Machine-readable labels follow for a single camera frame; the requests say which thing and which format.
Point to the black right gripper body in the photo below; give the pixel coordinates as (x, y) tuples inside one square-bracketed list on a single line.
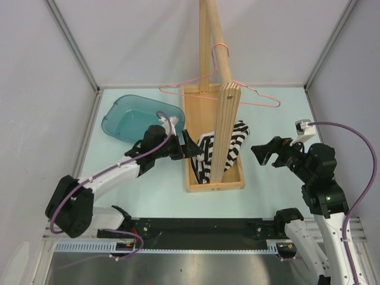
[(287, 153)]

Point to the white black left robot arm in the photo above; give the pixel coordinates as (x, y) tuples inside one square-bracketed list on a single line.
[(71, 209)]

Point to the wooden clothes rack stand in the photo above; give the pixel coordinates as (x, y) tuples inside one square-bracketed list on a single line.
[(212, 105)]

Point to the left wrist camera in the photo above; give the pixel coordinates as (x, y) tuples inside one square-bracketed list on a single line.
[(170, 125)]

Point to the black white striped tank top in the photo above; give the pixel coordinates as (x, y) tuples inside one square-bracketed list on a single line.
[(201, 164)]

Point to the white slotted cable duct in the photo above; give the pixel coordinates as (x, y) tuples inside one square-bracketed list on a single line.
[(95, 246)]

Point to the teal plastic bin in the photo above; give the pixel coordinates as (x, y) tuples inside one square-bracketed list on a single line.
[(131, 115)]

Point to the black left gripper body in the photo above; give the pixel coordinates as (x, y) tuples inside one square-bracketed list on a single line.
[(171, 148)]

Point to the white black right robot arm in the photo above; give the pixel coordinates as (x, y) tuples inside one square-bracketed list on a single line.
[(337, 262)]

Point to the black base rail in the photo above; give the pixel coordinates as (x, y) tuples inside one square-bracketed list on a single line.
[(210, 234)]

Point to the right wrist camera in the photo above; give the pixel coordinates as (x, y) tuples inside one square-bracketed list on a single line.
[(305, 131)]

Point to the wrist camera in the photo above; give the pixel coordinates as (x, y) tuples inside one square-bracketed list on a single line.
[(170, 125), (305, 131)]

